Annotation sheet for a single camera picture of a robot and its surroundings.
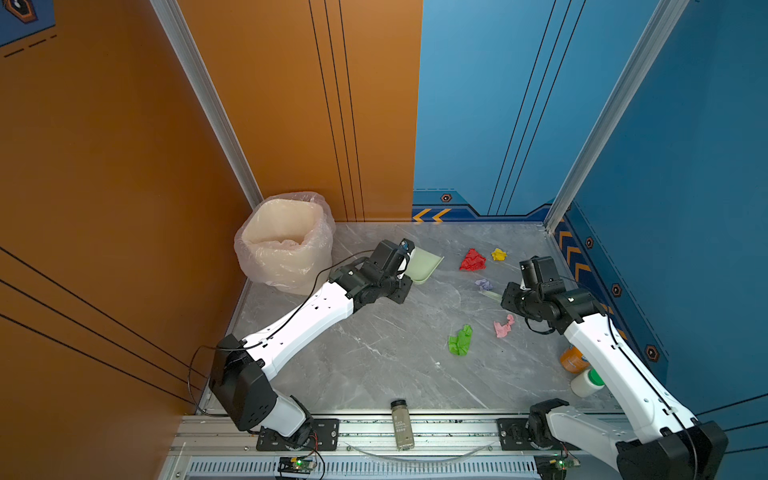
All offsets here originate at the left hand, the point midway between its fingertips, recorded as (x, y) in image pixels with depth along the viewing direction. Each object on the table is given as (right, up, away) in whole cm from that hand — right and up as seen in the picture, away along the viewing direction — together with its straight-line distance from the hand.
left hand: (405, 279), depth 80 cm
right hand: (+26, -5, -1) cm, 26 cm away
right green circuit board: (+35, -44, -9) cm, 57 cm away
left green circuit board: (-27, -44, -9) cm, 52 cm away
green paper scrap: (+16, -20, +7) cm, 27 cm away
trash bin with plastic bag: (-32, +10, +1) cm, 34 cm away
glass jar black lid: (-1, -35, -7) cm, 36 cm away
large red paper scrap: (+25, +4, +26) cm, 36 cm away
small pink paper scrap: (+31, -17, +12) cm, 37 cm away
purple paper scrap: (+28, -4, +21) cm, 35 cm away
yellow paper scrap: (+36, +6, +30) cm, 47 cm away
